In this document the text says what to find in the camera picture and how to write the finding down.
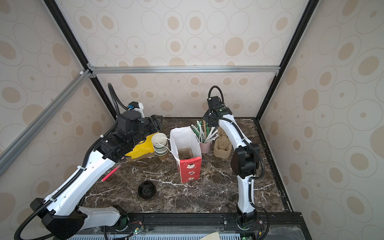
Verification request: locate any red white paper bag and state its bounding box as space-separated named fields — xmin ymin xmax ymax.
xmin=152 ymin=127 xmax=202 ymax=184

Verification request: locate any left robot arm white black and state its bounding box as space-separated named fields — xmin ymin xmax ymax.
xmin=14 ymin=84 xmax=164 ymax=240

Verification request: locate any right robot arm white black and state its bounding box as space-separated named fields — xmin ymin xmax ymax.
xmin=203 ymin=86 xmax=266 ymax=229

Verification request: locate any stack of paper cups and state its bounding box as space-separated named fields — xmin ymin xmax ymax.
xmin=152 ymin=133 xmax=169 ymax=161

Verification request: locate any yellow napkin stack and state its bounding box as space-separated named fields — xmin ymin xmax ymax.
xmin=125 ymin=134 xmax=155 ymax=160

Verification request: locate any pulp cup carrier stack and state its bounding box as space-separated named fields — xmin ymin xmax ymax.
xmin=214 ymin=127 xmax=232 ymax=159

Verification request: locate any pink straw holder cup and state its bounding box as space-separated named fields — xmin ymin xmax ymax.
xmin=200 ymin=142 xmax=212 ymax=154

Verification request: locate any pink highlighter pen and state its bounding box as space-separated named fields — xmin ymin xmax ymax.
xmin=102 ymin=165 xmax=121 ymax=182

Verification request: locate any left diagonal aluminium bar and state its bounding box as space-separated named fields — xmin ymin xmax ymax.
xmin=1 ymin=70 xmax=91 ymax=175

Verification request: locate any horizontal aluminium frame bar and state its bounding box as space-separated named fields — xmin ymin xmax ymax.
xmin=88 ymin=65 xmax=280 ymax=74

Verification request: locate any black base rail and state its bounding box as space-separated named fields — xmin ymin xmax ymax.
xmin=53 ymin=212 xmax=304 ymax=240

